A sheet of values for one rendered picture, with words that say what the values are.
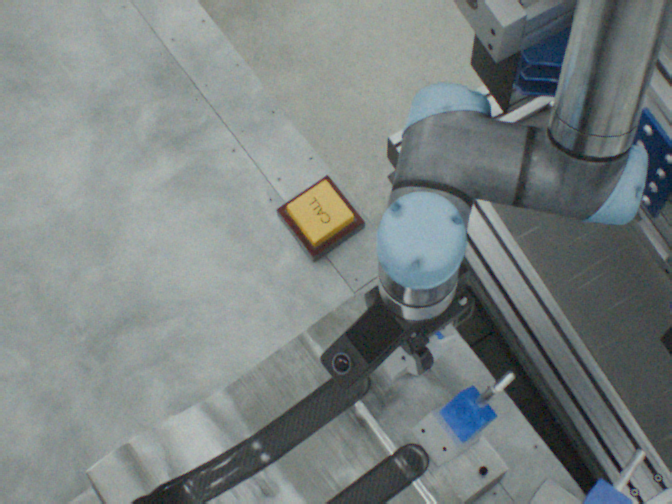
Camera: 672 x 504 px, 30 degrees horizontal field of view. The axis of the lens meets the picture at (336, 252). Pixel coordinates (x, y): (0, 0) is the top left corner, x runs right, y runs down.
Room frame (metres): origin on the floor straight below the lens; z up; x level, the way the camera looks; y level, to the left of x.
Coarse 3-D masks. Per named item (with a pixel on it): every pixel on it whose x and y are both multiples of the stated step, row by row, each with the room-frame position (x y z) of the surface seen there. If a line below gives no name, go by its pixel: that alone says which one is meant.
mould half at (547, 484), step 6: (546, 480) 0.20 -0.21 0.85; (540, 486) 0.19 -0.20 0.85; (546, 486) 0.19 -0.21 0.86; (552, 486) 0.19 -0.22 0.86; (558, 486) 0.19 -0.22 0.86; (540, 492) 0.19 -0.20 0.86; (546, 492) 0.19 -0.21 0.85; (552, 492) 0.19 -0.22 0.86; (558, 492) 0.18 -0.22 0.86; (564, 492) 0.18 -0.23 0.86; (534, 498) 0.18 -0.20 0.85; (540, 498) 0.18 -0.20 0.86; (546, 498) 0.18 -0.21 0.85; (552, 498) 0.18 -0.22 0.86; (558, 498) 0.18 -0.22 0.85; (564, 498) 0.18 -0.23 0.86; (570, 498) 0.18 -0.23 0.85; (576, 498) 0.18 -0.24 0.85
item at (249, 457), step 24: (336, 384) 0.32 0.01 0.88; (360, 384) 0.32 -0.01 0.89; (312, 408) 0.30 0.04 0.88; (336, 408) 0.29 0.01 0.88; (264, 432) 0.28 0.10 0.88; (288, 432) 0.27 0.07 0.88; (312, 432) 0.27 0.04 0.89; (216, 456) 0.25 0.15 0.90; (240, 456) 0.25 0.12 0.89; (264, 456) 0.25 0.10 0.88; (408, 456) 0.23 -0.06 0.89; (192, 480) 0.22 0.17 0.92; (216, 480) 0.22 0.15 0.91; (240, 480) 0.22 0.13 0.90; (360, 480) 0.21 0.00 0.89; (384, 480) 0.21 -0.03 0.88; (408, 480) 0.21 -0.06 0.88
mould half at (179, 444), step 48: (336, 336) 0.38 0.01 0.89; (240, 384) 0.33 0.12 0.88; (288, 384) 0.33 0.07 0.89; (384, 384) 0.32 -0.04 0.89; (432, 384) 0.31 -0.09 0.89; (144, 432) 0.28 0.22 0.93; (192, 432) 0.28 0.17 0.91; (240, 432) 0.28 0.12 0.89; (336, 432) 0.27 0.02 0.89; (384, 432) 0.26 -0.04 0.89; (96, 480) 0.23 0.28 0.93; (144, 480) 0.22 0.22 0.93; (288, 480) 0.22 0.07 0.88; (336, 480) 0.22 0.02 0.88; (432, 480) 0.20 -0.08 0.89; (480, 480) 0.20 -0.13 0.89
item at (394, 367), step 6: (462, 300) 0.40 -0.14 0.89; (438, 336) 0.36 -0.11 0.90; (396, 354) 0.34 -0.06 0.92; (402, 354) 0.34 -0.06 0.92; (390, 360) 0.34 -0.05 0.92; (396, 360) 0.34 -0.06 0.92; (402, 360) 0.33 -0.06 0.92; (384, 366) 0.33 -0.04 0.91; (390, 366) 0.33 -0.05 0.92; (396, 366) 0.33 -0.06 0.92; (402, 366) 0.33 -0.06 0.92; (384, 372) 0.33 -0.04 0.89; (390, 372) 0.32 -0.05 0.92; (396, 372) 0.32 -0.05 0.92; (402, 372) 0.32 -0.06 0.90; (390, 378) 0.32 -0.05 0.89; (396, 378) 0.32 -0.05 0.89
